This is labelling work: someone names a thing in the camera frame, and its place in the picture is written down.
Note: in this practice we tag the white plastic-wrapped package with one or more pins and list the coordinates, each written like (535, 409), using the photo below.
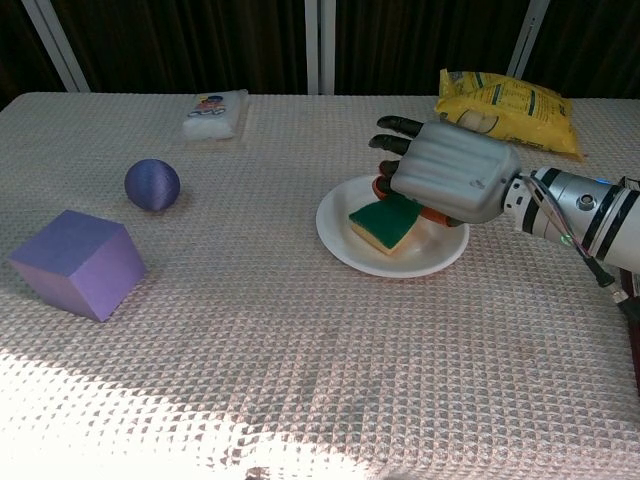
(215, 117)

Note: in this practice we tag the yellow snack bag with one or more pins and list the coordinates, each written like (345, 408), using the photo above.
(540, 120)

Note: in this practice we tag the green and yellow sponge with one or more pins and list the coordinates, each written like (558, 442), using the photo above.
(385, 222)

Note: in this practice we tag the white upright frame post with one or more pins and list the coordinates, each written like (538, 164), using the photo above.
(327, 45)
(311, 45)

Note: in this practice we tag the purple ball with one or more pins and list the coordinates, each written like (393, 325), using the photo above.
(152, 184)

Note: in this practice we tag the white slanted frame post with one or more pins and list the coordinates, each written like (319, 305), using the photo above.
(55, 45)
(527, 35)

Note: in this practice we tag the white round plate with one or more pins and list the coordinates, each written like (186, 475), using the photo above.
(340, 235)

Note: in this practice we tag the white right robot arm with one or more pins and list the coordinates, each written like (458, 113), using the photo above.
(575, 205)

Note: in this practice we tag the dark pleated curtain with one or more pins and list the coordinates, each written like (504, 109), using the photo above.
(200, 45)

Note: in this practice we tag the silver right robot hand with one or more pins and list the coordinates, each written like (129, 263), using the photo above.
(455, 170)

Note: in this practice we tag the pinkish white waffle tablecloth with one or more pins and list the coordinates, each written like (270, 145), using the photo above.
(300, 360)

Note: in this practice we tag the purple cube block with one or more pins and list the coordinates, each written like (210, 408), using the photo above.
(75, 260)

